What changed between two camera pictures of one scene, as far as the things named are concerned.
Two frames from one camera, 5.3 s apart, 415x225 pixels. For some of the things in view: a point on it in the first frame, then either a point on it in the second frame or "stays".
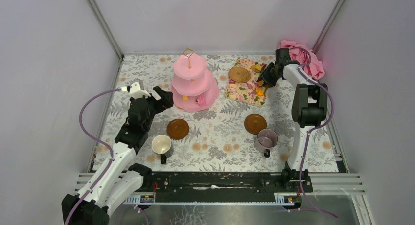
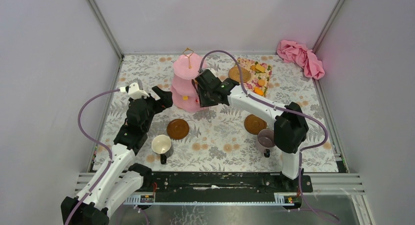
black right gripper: [268, 82] -> [203, 102]
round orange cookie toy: [258, 67] stays
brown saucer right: [254, 123] stays
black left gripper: [155, 101] stays
